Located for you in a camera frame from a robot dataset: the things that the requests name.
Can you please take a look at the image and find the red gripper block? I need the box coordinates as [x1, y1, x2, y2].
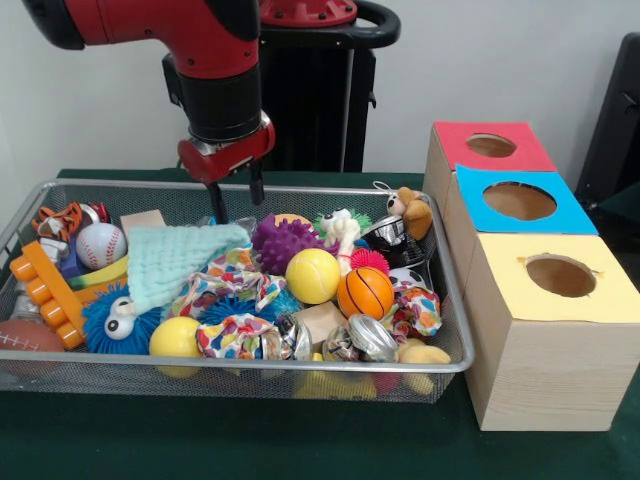
[177, 120, 277, 226]

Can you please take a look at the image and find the colourful polka dot cloth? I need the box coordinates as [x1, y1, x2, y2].
[165, 245, 291, 321]

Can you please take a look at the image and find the mint green knitted cloth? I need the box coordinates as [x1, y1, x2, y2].
[127, 223, 252, 317]

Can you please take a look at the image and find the clear mesh bin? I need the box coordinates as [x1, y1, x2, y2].
[0, 178, 476, 404]

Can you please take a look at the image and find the wooden box with three holes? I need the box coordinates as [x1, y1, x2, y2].
[422, 121, 640, 433]

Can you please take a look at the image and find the purple spiky ball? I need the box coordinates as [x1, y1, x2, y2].
[252, 213, 336, 277]

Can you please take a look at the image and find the yellow tennis ball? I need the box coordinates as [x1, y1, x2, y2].
[285, 248, 342, 305]

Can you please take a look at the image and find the white baseball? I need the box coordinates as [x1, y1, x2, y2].
[76, 222, 128, 270]

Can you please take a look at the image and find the plain yellow ball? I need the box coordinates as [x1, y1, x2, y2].
[149, 316, 203, 361]

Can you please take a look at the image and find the small orange basketball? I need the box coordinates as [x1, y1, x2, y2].
[337, 265, 395, 320]

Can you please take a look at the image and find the blue fuzzy toy with eyes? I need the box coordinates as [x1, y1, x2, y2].
[80, 285, 163, 356]

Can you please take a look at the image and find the orange plastic building block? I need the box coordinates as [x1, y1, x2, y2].
[10, 240, 91, 351]

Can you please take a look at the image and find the dark green table cloth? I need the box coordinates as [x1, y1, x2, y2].
[0, 168, 640, 480]

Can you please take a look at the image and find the small brown football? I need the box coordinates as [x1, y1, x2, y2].
[0, 319, 66, 376]

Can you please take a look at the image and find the black office chair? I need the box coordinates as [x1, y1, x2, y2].
[575, 33, 640, 226]

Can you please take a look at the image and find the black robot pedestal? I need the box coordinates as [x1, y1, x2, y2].
[258, 0, 401, 173]

